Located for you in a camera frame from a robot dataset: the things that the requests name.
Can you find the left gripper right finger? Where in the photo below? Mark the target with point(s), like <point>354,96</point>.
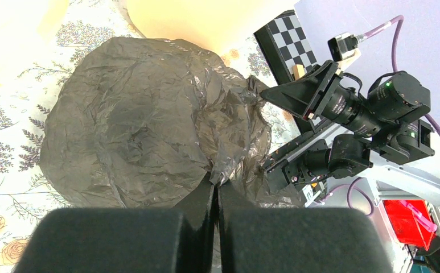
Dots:
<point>254,239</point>

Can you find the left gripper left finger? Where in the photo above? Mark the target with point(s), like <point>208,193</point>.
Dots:
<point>177,239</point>

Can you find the black white checkerboard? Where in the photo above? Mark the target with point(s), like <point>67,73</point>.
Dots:
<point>287,49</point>

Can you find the red plastic box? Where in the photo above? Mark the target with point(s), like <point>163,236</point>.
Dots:
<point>411,222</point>

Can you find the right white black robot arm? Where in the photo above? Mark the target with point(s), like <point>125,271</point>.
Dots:
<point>386,121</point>

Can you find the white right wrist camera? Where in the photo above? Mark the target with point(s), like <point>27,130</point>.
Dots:
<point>344,50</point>

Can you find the dark trash bag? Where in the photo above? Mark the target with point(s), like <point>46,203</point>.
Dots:
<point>140,122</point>

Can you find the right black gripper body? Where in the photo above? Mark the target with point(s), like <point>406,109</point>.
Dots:
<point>339,104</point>

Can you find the tan wooden block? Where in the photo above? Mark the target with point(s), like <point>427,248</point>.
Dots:
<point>298,71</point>

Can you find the floral patterned table mat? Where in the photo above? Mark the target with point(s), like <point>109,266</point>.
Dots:
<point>25,195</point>

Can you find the translucent white plastic bag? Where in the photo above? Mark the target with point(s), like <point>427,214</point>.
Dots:
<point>27,30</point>

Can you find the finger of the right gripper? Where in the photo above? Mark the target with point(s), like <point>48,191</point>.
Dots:
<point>300,96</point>

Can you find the beige plastic trash bin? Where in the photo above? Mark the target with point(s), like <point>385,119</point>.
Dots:
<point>214,25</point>

